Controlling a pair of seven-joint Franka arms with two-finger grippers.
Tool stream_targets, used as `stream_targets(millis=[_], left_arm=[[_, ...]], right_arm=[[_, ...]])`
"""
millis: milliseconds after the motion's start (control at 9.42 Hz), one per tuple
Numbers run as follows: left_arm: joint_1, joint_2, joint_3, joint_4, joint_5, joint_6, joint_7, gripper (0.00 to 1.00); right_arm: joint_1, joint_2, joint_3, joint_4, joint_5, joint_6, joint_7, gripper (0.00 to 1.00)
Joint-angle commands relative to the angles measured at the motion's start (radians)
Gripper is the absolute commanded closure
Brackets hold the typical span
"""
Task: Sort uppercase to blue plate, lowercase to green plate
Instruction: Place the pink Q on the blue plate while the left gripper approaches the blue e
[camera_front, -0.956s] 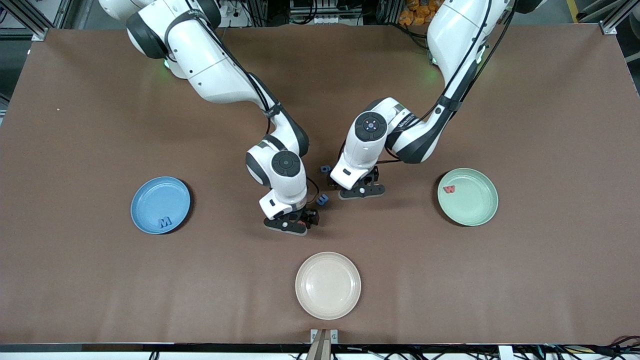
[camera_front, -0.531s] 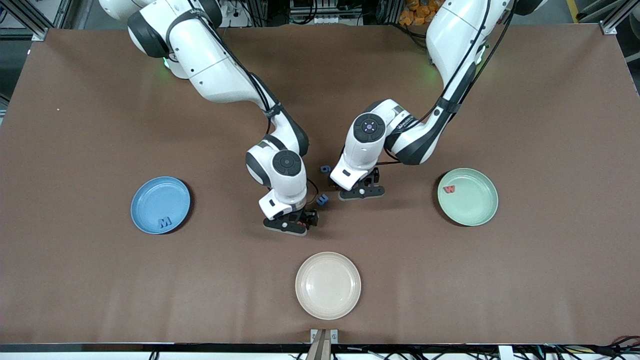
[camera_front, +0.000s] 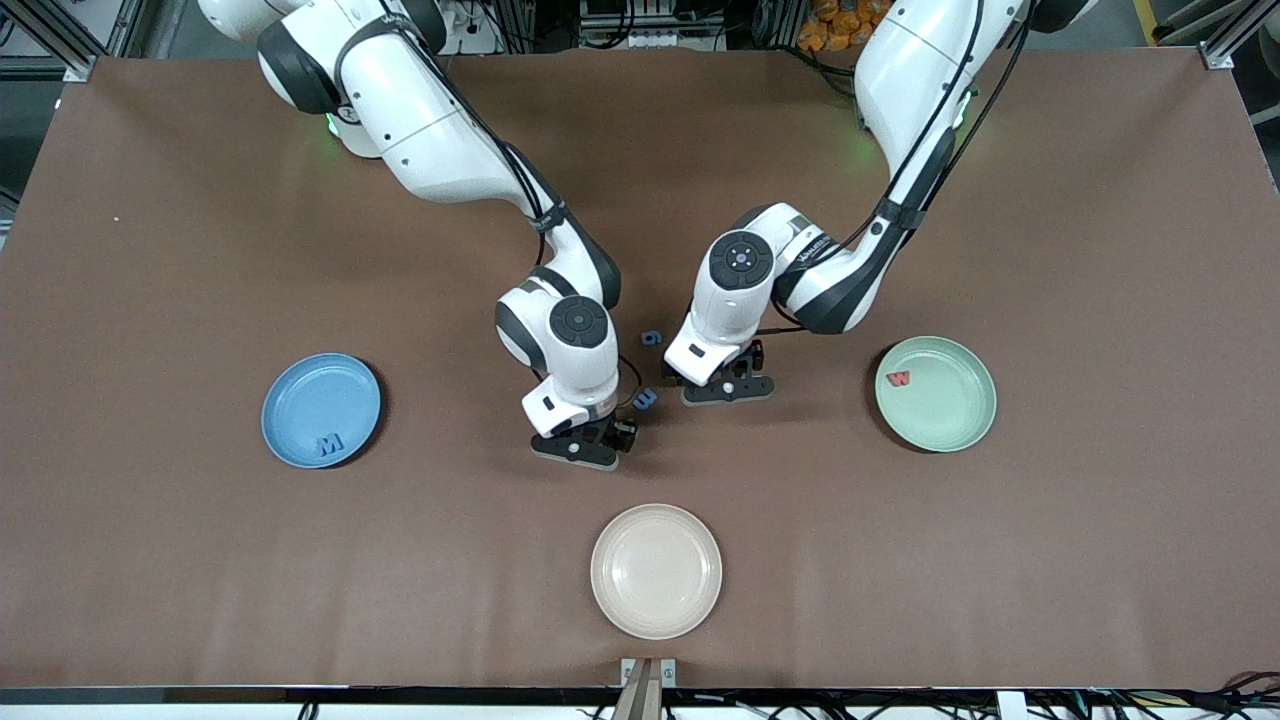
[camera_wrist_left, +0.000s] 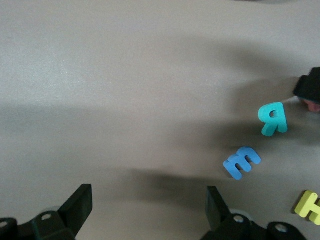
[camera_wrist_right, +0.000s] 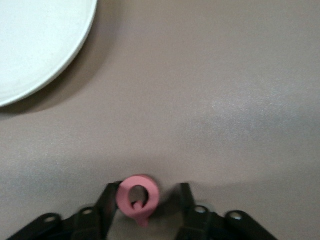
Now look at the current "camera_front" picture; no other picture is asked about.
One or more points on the blue foam letter E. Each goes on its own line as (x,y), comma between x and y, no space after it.
(646,399)

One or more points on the blue foam letter M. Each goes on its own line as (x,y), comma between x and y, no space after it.
(330,443)

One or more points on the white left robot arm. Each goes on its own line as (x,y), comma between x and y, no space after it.
(910,70)

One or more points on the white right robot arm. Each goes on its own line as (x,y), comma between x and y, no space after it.
(430,140)

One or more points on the cream plate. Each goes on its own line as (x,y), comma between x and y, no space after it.
(656,571)

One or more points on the green plate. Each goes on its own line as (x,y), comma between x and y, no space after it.
(945,400)

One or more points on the blue plate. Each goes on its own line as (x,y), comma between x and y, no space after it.
(321,400)

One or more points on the white power strip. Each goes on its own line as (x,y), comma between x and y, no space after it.
(660,38)
(470,30)

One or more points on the orange items pile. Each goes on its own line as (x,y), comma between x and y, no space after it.
(835,25)

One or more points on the brown table cover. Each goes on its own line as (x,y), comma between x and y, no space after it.
(1100,550)

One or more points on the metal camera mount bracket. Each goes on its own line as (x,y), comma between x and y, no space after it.
(648,680)

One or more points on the black table edge rail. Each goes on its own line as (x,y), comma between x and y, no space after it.
(200,695)

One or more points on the aluminium frame post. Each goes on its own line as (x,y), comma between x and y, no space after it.
(60,35)
(1235,30)

